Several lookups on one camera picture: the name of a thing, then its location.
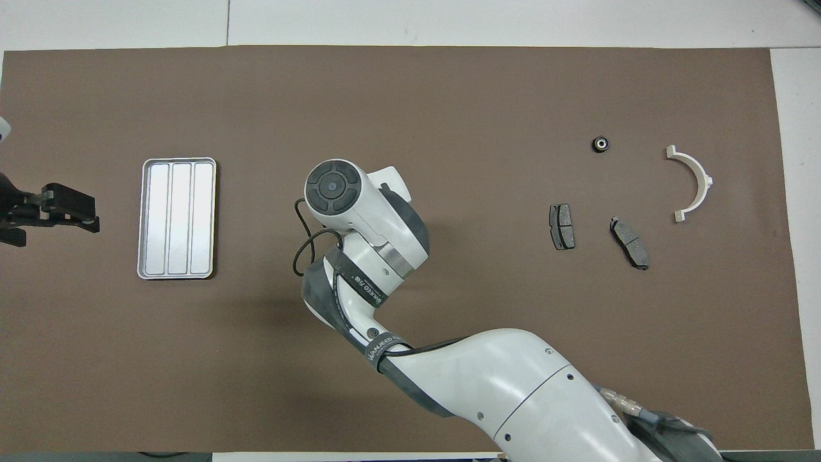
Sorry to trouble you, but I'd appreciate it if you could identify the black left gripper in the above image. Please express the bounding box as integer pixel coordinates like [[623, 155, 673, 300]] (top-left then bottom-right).
[[0, 172, 100, 248]]

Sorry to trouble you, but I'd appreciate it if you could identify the silver metal tray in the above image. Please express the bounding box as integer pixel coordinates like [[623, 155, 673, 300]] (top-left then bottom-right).
[[137, 157, 217, 280]]

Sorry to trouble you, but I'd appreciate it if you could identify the brown table mat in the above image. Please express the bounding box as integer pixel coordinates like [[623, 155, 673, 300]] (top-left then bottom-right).
[[0, 45, 810, 453]]

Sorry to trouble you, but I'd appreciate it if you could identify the dark grey rectangular brake pad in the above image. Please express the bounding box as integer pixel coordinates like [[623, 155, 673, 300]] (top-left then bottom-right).
[[549, 203, 576, 251]]

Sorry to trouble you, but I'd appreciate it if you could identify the dark grey curved brake pad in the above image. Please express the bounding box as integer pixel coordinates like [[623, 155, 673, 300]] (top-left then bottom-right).
[[609, 217, 650, 271]]

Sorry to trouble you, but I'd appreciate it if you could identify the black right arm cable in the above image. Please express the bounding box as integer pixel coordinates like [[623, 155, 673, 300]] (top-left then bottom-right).
[[293, 198, 713, 447]]

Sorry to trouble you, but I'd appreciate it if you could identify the white curved plastic bracket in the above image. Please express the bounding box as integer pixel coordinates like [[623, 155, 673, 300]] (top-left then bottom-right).
[[666, 145, 714, 223]]

